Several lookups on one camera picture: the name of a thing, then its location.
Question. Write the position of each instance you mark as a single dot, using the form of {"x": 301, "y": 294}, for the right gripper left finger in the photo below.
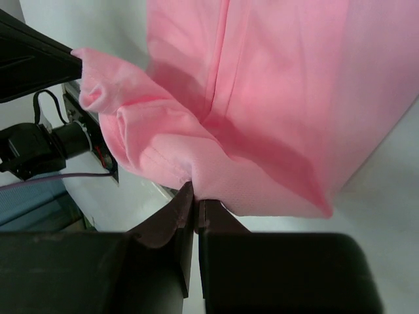
{"x": 144, "y": 270}

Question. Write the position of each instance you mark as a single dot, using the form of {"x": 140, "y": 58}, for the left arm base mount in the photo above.
{"x": 30, "y": 149}

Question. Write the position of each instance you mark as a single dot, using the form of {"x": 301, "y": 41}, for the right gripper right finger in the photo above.
{"x": 259, "y": 272}

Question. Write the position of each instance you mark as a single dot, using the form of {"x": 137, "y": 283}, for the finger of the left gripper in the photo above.
{"x": 31, "y": 61}

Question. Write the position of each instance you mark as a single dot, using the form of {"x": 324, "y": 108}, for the pink t shirt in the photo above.
{"x": 266, "y": 106}

